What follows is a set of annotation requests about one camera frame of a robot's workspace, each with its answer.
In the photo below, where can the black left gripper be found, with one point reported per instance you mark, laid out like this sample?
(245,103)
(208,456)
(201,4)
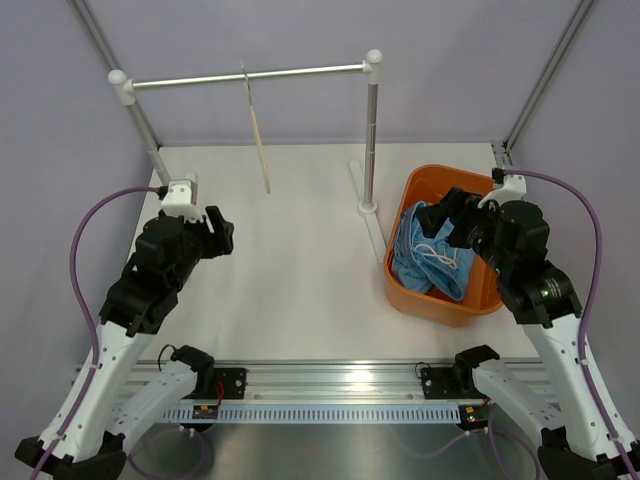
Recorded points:
(219,242)

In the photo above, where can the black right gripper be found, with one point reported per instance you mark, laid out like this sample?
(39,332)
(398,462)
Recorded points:
(432,217)

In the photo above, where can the light blue shorts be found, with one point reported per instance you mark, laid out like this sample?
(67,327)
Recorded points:
(420,263)

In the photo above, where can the white plastic hanger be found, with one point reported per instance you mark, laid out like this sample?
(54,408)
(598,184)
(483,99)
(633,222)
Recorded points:
(256,131)

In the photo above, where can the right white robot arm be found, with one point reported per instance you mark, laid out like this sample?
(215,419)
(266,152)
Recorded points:
(584,437)

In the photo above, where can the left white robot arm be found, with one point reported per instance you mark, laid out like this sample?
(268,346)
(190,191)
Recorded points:
(88,438)

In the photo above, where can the orange plastic laundry basket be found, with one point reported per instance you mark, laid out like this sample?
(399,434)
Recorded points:
(430,183)

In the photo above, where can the silver clothes rack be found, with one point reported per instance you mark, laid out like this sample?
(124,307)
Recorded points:
(362,173)

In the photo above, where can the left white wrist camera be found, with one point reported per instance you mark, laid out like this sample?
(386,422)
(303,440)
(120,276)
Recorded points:
(179,199)

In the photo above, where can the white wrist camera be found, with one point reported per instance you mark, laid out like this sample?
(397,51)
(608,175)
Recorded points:
(179,199)
(507,187)

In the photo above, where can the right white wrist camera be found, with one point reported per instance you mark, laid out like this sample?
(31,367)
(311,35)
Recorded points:
(507,187)

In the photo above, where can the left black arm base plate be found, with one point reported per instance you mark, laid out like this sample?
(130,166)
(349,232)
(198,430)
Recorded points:
(230,382)

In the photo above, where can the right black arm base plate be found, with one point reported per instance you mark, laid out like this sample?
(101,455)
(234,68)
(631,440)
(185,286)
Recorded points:
(446,382)

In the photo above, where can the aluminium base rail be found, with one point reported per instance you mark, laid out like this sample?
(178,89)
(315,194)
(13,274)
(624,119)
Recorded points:
(339,382)

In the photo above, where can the white slotted cable duct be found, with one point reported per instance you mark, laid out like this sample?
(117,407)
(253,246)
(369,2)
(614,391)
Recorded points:
(314,414)

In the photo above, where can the aluminium frame post right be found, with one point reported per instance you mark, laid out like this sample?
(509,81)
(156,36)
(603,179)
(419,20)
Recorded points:
(553,64)

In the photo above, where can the aluminium frame post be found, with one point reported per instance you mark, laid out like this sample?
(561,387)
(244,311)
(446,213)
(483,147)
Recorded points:
(553,64)
(94,33)

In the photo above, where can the aluminium frame post left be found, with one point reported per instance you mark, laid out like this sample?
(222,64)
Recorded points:
(94,33)

